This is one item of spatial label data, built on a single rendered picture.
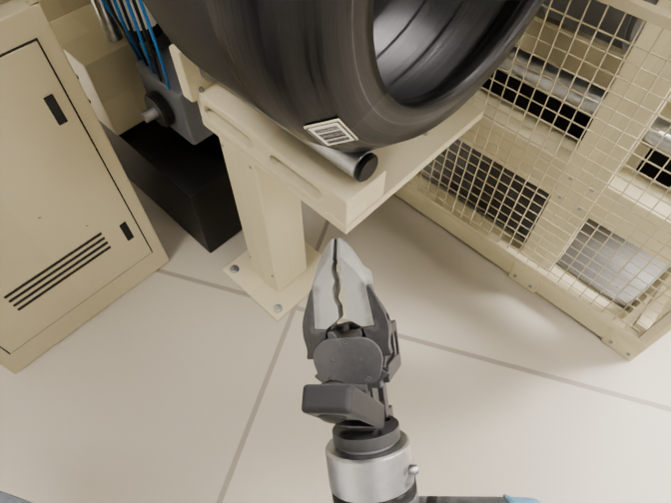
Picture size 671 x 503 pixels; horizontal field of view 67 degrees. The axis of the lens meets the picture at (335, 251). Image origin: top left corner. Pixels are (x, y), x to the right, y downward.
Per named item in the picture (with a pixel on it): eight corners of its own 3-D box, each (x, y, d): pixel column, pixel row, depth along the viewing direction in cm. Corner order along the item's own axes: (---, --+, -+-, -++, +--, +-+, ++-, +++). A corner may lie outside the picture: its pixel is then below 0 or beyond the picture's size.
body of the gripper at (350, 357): (334, 317, 59) (346, 418, 59) (306, 334, 51) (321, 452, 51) (397, 312, 56) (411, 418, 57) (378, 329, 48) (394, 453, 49)
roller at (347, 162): (226, 48, 85) (222, 74, 88) (204, 49, 82) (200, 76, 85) (383, 152, 72) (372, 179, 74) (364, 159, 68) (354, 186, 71)
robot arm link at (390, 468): (318, 501, 51) (412, 506, 48) (311, 453, 51) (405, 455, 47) (344, 459, 59) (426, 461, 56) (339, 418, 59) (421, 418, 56)
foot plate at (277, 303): (222, 270, 167) (221, 267, 166) (282, 224, 178) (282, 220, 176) (278, 321, 157) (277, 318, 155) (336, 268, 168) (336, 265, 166)
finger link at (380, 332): (342, 284, 52) (353, 367, 52) (336, 287, 50) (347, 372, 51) (386, 280, 51) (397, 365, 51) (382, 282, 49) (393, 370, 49)
